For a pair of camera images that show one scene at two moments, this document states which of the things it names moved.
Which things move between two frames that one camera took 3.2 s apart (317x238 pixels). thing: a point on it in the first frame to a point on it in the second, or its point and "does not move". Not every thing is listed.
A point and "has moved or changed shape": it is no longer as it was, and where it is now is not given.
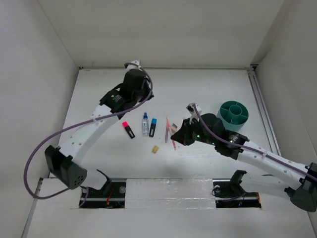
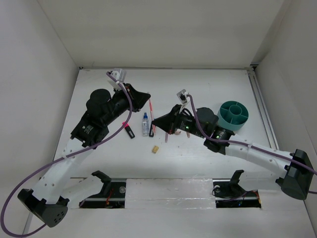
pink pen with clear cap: x=169 y=125 has moved or changed shape
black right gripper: x=182 y=136 to x=169 y=122
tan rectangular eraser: x=155 y=149 does not move
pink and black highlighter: x=130 y=131 does not move
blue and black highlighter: x=152 y=128 does not move
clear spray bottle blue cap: x=145 y=125 does not move
